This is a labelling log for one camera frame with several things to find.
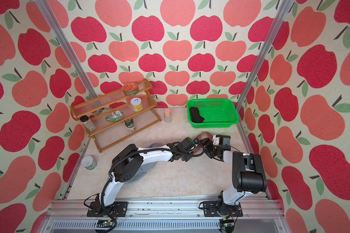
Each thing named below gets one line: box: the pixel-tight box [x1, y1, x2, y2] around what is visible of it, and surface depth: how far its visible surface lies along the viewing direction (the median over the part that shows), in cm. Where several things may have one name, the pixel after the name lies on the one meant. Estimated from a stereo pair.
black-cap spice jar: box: [79, 115, 97, 133], surface depth 84 cm
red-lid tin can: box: [122, 82, 139, 97], surface depth 90 cm
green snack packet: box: [105, 110, 125, 122], surface depth 90 cm
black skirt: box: [189, 106, 205, 123], surface depth 116 cm
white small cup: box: [80, 155, 98, 171], surface depth 87 cm
